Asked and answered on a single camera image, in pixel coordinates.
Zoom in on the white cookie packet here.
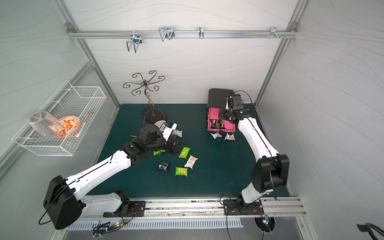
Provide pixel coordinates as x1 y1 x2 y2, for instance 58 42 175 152
184 155 198 169
172 130 183 138
225 133 235 141
211 132 222 139

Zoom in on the black cookie packet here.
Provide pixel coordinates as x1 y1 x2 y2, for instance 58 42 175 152
210 119 218 129
157 162 170 172
217 119 225 129

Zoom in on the pink top drawer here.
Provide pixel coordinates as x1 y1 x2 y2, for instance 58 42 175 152
207 108 236 135

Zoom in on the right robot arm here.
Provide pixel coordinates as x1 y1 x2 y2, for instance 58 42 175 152
219 93 290 205

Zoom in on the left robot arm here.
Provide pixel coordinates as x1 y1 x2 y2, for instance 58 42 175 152
43 121 185 230

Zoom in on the black pink drawer cabinet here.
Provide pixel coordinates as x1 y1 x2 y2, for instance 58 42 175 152
207 89 234 109

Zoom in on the green cookie packet centre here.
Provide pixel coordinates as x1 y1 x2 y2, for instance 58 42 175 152
179 147 191 159

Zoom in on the green cookie packet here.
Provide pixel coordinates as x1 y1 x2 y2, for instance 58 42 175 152
175 167 188 177
179 147 191 159
153 150 166 156

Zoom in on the green cookie packet left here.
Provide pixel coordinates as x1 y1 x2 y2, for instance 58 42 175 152
153 150 166 156

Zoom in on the white woven basket bowl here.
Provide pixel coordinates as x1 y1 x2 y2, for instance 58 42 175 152
155 120 166 127

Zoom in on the green cookie packet lower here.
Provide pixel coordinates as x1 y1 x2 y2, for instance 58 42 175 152
175 167 188 177

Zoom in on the metal scroll jewelry stand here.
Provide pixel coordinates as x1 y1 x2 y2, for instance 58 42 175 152
123 70 167 124

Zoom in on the small metal hook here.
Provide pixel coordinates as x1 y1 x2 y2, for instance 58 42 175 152
198 27 204 39

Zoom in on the orange patterned bowl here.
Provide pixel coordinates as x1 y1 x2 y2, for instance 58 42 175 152
50 116 81 139

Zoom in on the white vent grille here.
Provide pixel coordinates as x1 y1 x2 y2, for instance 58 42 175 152
68 218 244 231

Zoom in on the metal hook clamp left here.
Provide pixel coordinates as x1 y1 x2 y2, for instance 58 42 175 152
126 32 143 53

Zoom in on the metal hook clamp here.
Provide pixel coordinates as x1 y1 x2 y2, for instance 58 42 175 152
159 27 175 42
126 32 143 53

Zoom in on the metal hook clamp middle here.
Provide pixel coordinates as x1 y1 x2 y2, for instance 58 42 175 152
159 27 175 42

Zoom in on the clear glass cup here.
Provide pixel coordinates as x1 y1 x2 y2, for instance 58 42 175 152
28 111 63 138

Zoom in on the round floor port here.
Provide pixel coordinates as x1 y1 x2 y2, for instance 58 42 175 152
255 217 276 233

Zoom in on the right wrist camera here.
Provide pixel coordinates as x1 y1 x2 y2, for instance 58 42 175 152
227 94 244 111

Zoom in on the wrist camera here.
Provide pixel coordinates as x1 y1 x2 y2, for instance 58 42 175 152
227 94 244 111
163 121 177 141

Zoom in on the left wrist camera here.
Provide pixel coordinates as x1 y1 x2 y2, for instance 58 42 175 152
163 121 177 141

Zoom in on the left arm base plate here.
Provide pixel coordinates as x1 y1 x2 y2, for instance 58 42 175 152
103 201 147 218

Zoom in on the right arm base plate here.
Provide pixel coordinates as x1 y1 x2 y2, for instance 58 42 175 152
222 199 264 216

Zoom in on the metal bracket right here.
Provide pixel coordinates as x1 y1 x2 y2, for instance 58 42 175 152
260 27 287 39

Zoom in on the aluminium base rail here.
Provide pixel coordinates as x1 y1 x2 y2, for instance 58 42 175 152
64 196 307 221

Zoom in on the horizontal aluminium rail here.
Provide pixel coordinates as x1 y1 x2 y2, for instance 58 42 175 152
67 29 299 40

